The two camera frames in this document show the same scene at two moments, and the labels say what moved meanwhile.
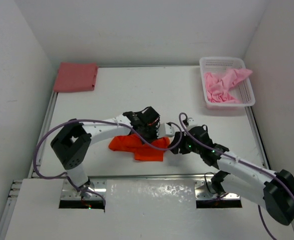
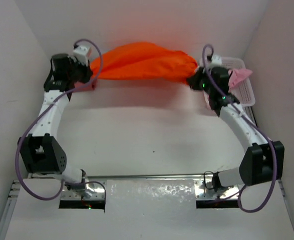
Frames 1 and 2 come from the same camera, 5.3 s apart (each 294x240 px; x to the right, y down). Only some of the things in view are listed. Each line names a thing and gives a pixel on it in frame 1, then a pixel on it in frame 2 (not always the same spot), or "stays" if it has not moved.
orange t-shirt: (133, 143) to (144, 60)
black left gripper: (154, 136) to (87, 72)
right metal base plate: (204, 190) stays
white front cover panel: (134, 209) stays
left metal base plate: (69, 193) stays
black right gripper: (182, 150) to (193, 81)
